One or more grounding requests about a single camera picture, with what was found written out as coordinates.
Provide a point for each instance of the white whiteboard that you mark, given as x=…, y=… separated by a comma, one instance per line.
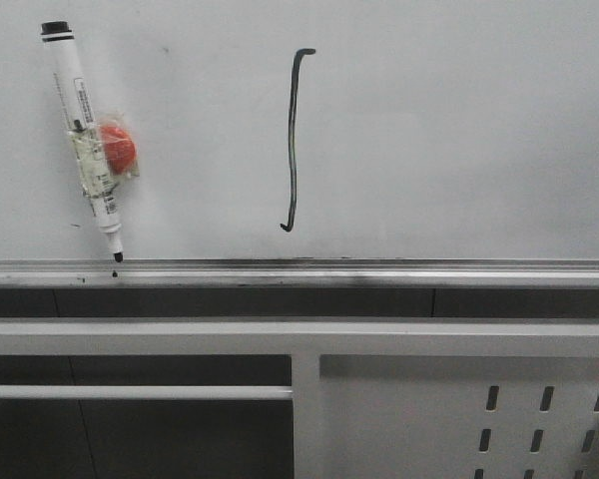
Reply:
x=272, y=129

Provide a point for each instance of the white metal pegboard frame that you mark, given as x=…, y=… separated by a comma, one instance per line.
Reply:
x=174, y=399

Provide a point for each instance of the red round magnet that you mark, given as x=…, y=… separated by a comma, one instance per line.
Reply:
x=119, y=148

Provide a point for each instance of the white whiteboard marker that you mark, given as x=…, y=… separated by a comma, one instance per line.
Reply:
x=83, y=132

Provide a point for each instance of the aluminium whiteboard tray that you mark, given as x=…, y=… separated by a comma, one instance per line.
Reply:
x=302, y=272

